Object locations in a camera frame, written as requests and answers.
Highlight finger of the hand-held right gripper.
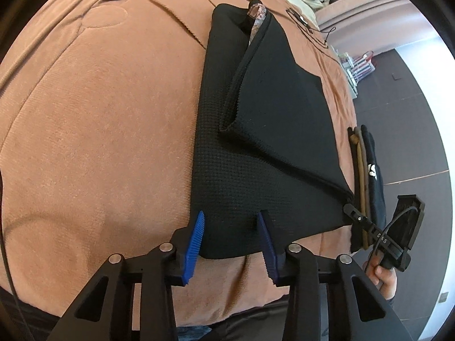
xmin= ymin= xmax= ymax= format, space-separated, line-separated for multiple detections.
xmin=342 ymin=201 xmax=394 ymax=255

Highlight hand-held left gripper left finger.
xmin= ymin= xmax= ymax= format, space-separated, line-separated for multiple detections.
xmin=62 ymin=209 xmax=207 ymax=341

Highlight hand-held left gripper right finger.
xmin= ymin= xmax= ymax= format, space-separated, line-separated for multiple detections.
xmin=255 ymin=209 xmax=406 ymax=341

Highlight black shirt with floral trim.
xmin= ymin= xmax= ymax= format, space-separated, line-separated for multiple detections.
xmin=190 ymin=3 xmax=355 ymax=260

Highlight person's right hand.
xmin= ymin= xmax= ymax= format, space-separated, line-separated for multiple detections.
xmin=362 ymin=252 xmax=398 ymax=300

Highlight plain black folded garment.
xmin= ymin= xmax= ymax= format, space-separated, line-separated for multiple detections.
xmin=347 ymin=127 xmax=364 ymax=253

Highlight black folded shirt white print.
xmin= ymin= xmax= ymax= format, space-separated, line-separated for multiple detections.
xmin=362 ymin=125 xmax=388 ymax=226

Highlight orange fleece blanket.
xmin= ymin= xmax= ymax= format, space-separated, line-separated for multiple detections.
xmin=0 ymin=0 xmax=360 ymax=327

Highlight striped gift bag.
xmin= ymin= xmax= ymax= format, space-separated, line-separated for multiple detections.
xmin=353 ymin=51 xmax=377 ymax=79

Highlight pink curtain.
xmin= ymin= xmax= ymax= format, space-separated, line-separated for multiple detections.
xmin=315 ymin=0 xmax=428 ymax=59

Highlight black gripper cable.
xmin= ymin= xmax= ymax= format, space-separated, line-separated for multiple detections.
xmin=371 ymin=204 xmax=419 ymax=261

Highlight black cable with small device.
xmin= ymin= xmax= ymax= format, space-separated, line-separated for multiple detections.
xmin=286 ymin=7 xmax=337 ymax=49

